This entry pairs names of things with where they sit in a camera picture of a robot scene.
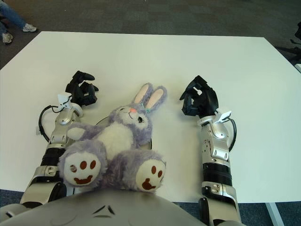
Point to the white plate with black rim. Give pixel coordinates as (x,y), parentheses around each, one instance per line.
(149,144)

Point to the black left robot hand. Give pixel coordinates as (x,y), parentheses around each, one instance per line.
(78,90)

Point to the white sneaker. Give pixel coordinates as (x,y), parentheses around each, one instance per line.
(7,38)
(29,28)

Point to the white neighbouring table edge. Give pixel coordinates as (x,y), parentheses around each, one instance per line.
(298,67)

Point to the purple plush bunny doll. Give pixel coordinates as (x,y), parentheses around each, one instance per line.
(117,141)

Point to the white table leg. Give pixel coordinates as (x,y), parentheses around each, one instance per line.
(274,213)

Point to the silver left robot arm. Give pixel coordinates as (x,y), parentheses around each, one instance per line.
(54,141)

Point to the person leg in blue jeans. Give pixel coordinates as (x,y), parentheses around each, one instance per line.
(2,29)
(11,15)

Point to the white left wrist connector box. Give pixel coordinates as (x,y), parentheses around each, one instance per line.
(63,100)

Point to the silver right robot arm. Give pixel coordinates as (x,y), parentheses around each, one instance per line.
(216,150)

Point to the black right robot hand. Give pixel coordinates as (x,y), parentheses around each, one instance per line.
(207,101)

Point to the white right wrist connector box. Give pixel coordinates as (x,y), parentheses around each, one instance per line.
(223,116)

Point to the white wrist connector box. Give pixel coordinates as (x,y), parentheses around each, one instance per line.
(223,116)
(63,100)

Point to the silver robot torso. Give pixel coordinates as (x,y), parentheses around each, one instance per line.
(105,208)

